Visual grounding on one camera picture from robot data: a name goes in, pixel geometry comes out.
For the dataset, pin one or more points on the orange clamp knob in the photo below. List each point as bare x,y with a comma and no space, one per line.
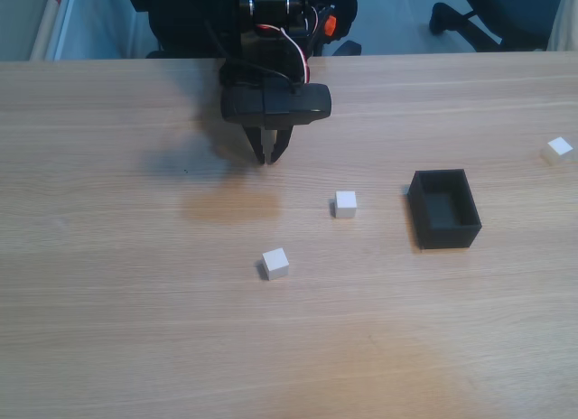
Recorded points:
330,25

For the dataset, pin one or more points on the white cube block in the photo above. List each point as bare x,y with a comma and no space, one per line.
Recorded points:
559,150
346,204
275,263

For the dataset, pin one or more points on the black open box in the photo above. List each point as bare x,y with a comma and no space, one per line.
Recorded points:
444,238

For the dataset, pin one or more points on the black oval camera box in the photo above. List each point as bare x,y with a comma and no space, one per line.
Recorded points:
275,105

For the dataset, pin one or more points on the blue office chair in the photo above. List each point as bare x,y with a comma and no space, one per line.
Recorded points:
506,12

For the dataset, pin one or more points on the white panel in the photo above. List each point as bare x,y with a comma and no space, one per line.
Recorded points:
86,26

